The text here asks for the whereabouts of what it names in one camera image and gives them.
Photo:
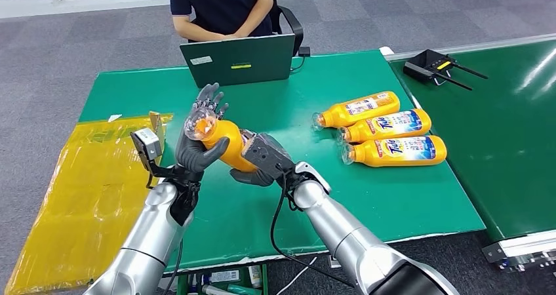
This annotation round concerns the person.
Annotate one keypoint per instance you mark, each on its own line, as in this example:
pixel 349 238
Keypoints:
pixel 217 2

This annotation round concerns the green bottle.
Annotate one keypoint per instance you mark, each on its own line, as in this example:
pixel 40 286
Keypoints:
pixel 243 290

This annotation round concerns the yellow taped flattened cardboard box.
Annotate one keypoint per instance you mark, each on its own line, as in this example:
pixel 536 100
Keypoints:
pixel 87 206

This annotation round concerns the white labelled box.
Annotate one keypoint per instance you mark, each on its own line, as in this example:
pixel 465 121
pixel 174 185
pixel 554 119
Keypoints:
pixel 225 276

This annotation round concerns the orange detergent bottle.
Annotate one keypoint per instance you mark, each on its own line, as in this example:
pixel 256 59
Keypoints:
pixel 391 126
pixel 236 147
pixel 360 107
pixel 399 152

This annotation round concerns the person's right forearm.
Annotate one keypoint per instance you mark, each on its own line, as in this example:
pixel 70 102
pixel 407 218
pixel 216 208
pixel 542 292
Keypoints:
pixel 193 31

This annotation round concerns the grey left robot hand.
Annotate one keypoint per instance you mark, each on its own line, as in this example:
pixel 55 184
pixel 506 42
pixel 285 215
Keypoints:
pixel 193 158

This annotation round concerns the dark green laptop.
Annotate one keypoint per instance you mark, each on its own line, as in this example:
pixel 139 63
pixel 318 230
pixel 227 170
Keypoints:
pixel 239 63

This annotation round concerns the person's left forearm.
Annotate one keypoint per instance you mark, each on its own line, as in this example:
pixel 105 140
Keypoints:
pixel 256 17

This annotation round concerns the white paper scrap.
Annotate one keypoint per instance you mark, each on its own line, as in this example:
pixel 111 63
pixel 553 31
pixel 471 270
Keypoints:
pixel 114 118

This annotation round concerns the white tube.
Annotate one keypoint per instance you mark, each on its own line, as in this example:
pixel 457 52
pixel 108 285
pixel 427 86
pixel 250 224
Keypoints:
pixel 213 290

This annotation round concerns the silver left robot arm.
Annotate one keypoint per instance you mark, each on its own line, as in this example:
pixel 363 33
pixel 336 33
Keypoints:
pixel 147 245

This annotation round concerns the black remote controller with antennas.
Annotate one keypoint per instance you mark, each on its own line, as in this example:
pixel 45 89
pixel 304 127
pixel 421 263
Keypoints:
pixel 423 66

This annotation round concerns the white bottle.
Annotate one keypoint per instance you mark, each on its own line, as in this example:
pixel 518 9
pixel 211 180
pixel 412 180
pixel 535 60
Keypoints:
pixel 255 278

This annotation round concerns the green conveyor belt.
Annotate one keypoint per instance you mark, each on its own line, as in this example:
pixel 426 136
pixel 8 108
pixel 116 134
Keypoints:
pixel 499 145

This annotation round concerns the black power adapter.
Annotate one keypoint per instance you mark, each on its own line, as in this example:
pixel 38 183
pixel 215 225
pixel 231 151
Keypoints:
pixel 304 51

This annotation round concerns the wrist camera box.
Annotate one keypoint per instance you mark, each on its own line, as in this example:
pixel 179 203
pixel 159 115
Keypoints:
pixel 147 143
pixel 269 154

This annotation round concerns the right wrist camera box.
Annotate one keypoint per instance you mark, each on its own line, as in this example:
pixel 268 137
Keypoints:
pixel 269 154

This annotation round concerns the green table mat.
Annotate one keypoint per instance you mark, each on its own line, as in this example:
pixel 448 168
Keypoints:
pixel 278 106

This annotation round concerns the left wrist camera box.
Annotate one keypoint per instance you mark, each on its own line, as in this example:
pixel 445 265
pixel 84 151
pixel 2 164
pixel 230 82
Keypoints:
pixel 147 143

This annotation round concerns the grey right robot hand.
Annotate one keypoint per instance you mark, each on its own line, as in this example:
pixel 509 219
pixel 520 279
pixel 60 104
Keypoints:
pixel 254 179

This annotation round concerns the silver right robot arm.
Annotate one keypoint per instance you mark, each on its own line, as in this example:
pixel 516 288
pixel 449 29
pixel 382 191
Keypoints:
pixel 343 236

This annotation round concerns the black office chair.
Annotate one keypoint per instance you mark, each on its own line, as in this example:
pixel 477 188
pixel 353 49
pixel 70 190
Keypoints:
pixel 295 26

